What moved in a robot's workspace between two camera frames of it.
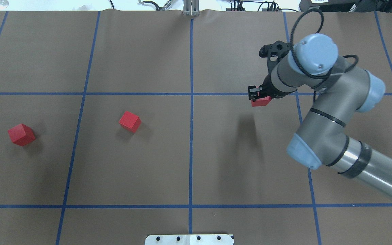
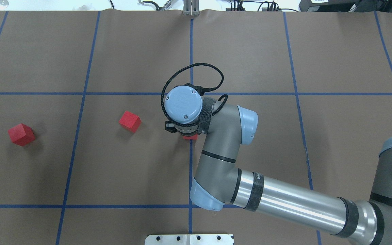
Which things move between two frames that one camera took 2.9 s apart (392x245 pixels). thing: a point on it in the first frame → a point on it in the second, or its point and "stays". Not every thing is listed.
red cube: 130,121 stays
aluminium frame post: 191,7 stays
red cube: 21,134 stays
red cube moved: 262,101 → 194,137
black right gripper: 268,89 → 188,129
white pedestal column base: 189,239 stays
